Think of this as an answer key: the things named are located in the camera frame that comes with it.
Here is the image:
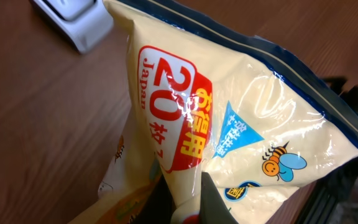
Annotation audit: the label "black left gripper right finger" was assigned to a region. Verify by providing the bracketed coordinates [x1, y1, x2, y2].
[200, 172, 237, 224]

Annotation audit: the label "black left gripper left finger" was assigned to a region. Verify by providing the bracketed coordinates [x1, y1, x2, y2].
[135, 177, 173, 224]

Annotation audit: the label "cream snack bag blue edges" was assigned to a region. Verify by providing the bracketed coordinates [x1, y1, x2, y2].
[74, 1, 358, 223]

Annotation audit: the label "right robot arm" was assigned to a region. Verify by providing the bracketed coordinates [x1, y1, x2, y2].
[296, 77, 358, 223]

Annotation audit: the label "white barcode scanner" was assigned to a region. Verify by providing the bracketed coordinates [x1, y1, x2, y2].
[30, 0, 114, 54]

